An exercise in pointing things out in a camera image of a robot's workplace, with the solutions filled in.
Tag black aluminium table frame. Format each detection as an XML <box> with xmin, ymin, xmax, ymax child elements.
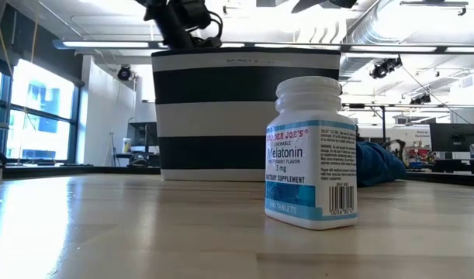
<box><xmin>0</xmin><ymin>143</ymin><xmax>474</xmax><ymax>189</ymax></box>

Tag wide dark background monitor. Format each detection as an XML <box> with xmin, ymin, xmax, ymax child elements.
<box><xmin>429</xmin><ymin>122</ymin><xmax>474</xmax><ymax>153</ymax></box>

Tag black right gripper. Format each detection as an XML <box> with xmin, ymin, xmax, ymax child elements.
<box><xmin>290</xmin><ymin>0</ymin><xmax>358</xmax><ymax>15</ymax></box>

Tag long ceiling light bar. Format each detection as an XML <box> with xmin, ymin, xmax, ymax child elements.
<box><xmin>52</xmin><ymin>38</ymin><xmax>474</xmax><ymax>55</ymax></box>

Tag large window with dark frame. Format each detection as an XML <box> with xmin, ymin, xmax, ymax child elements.
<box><xmin>0</xmin><ymin>57</ymin><xmax>82</xmax><ymax>164</ymax></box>

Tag blue folded cloth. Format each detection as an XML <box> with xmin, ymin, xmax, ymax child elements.
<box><xmin>355</xmin><ymin>139</ymin><xmax>407</xmax><ymax>188</ymax></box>

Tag navy white striped fabric basket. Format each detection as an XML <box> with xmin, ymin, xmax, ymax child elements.
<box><xmin>151</xmin><ymin>46</ymin><xmax>342</xmax><ymax>182</ymax></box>

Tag red background equipment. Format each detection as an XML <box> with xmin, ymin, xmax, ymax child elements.
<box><xmin>407</xmin><ymin>146</ymin><xmax>435</xmax><ymax>164</ymax></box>

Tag white melatonin pill bottle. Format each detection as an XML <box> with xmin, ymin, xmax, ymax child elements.
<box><xmin>264</xmin><ymin>75</ymin><xmax>358</xmax><ymax>231</ymax></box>

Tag black ceiling camera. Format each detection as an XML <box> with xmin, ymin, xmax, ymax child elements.
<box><xmin>116</xmin><ymin>64</ymin><xmax>133</xmax><ymax>81</ymax></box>
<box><xmin>369</xmin><ymin>55</ymin><xmax>403</xmax><ymax>80</ymax></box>

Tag silver ventilation duct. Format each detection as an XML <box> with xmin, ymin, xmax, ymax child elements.
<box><xmin>339</xmin><ymin>0</ymin><xmax>416</xmax><ymax>78</ymax></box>

